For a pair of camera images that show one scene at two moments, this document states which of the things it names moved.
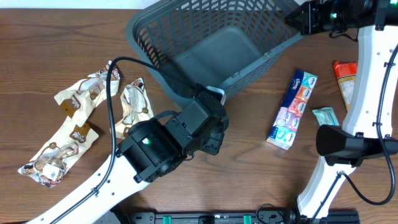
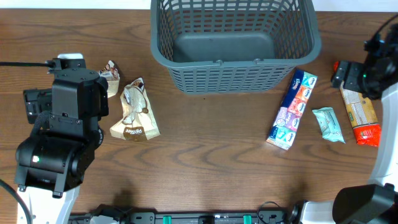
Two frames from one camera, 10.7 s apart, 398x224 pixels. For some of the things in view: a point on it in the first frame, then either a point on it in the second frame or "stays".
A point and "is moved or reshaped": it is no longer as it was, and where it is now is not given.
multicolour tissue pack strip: x=283 y=128 stays
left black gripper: x=219 y=134 -> x=37 y=101
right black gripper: x=310 y=20 -> x=344 y=74
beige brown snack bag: x=137 y=107 stays
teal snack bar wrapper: x=326 y=116 stays
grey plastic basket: x=189 y=44 is moved or reshaped
